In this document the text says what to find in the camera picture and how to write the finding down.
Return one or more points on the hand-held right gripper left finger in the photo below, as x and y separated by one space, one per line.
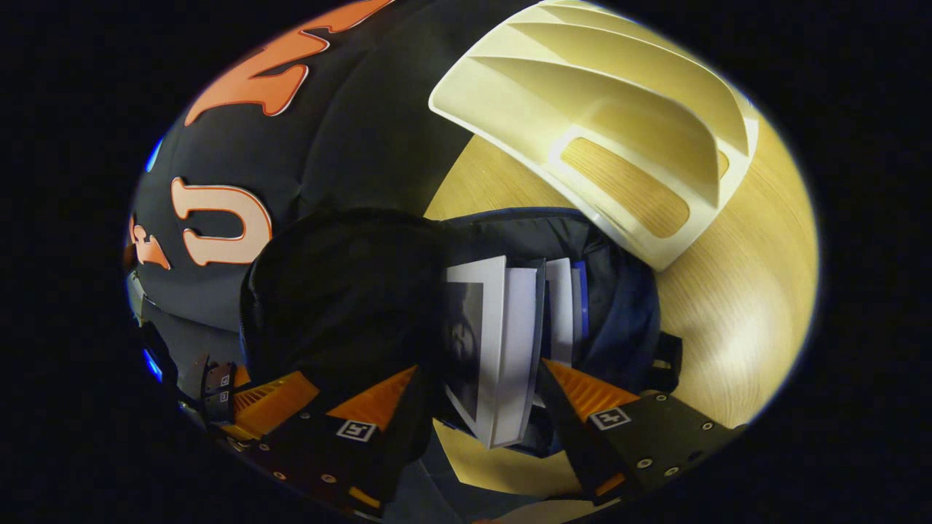
404 444

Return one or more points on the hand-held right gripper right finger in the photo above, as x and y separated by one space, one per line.
575 444

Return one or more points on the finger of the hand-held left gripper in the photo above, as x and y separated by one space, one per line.
269 404

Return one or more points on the dark portrait cover book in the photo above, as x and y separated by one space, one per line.
502 349

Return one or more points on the blue cover book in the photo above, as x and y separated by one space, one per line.
561 313

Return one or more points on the blue schoolbag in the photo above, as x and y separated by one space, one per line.
342 291

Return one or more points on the white bookshelf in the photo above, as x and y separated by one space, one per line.
524 109

